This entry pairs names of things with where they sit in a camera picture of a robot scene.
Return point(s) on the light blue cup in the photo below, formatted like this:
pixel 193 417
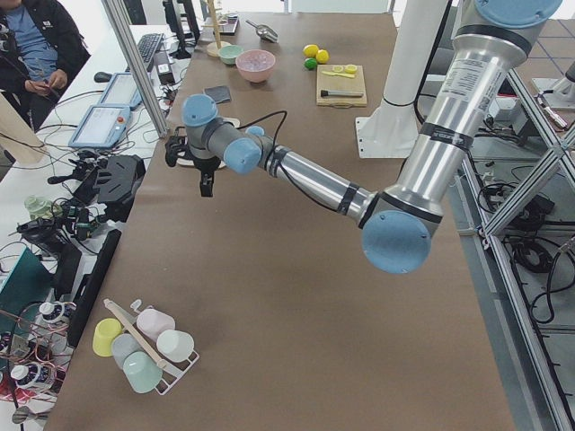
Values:
pixel 255 130

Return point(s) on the white cup rack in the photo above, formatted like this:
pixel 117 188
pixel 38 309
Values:
pixel 172 372

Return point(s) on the pink bowl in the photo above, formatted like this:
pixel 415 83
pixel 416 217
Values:
pixel 256 77

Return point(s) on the cream rabbit tray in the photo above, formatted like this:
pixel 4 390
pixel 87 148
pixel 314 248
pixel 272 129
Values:
pixel 184 157

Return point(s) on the yellow upturned cup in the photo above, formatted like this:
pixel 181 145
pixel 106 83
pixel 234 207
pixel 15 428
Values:
pixel 105 332

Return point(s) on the grey folded cloth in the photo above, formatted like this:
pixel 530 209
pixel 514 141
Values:
pixel 219 94

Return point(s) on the green lime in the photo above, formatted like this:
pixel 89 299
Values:
pixel 310 63

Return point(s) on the wooden cup stand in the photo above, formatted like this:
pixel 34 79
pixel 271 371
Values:
pixel 215 46

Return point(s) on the lemon slice upper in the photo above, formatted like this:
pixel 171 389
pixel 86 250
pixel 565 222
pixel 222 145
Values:
pixel 350 69

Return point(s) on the yellow plastic knife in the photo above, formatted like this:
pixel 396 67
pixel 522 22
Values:
pixel 338 74

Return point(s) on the pile of clear ice cubes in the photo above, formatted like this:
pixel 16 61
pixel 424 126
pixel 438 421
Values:
pixel 255 60

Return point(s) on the aluminium frame post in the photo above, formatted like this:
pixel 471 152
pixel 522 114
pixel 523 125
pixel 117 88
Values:
pixel 118 18

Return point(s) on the pink upturned cup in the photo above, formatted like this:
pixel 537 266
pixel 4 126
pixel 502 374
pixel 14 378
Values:
pixel 153 323

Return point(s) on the wooden cutting board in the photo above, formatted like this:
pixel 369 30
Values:
pixel 324 82

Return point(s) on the steel ice scoop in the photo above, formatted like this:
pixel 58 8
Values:
pixel 264 31

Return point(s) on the seated person dark jacket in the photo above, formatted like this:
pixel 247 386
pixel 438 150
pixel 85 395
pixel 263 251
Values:
pixel 42 52

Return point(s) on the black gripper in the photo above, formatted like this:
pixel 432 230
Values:
pixel 206 164

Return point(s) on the white upturned cup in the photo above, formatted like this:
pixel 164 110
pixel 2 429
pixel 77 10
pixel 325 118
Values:
pixel 175 345

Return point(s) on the blue teach pendant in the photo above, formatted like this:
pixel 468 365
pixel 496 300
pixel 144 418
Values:
pixel 121 89
pixel 101 126

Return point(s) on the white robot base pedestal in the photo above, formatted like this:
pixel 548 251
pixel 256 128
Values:
pixel 391 130

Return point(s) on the grey upturned cup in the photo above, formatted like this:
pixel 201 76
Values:
pixel 122 347

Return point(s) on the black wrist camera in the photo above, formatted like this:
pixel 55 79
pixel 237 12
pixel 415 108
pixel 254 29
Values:
pixel 172 147

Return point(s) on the steel muddler black tip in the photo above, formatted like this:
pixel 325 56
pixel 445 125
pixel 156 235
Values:
pixel 340 94

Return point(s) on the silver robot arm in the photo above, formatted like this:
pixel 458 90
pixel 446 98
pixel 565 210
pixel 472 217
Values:
pixel 398 222

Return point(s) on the yellow lemon near board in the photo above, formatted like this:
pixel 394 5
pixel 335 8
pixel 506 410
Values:
pixel 322 56

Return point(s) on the green bowl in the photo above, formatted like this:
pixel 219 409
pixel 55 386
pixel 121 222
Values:
pixel 229 53

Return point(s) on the black keyboard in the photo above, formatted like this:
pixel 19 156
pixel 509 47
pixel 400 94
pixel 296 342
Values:
pixel 147 46

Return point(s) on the green upturned cup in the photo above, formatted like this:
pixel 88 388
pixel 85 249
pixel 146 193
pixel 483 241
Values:
pixel 142 372

